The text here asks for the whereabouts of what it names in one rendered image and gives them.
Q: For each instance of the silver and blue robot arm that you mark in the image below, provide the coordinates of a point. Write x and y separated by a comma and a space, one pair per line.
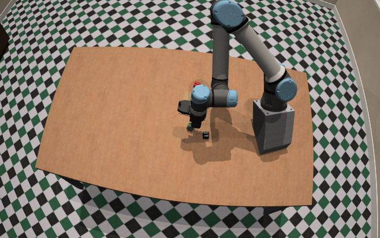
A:
227, 18

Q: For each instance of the tan square mat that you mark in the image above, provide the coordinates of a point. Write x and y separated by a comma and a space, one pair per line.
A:
187, 96

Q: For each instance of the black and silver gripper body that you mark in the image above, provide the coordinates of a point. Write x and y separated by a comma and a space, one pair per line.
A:
184, 107

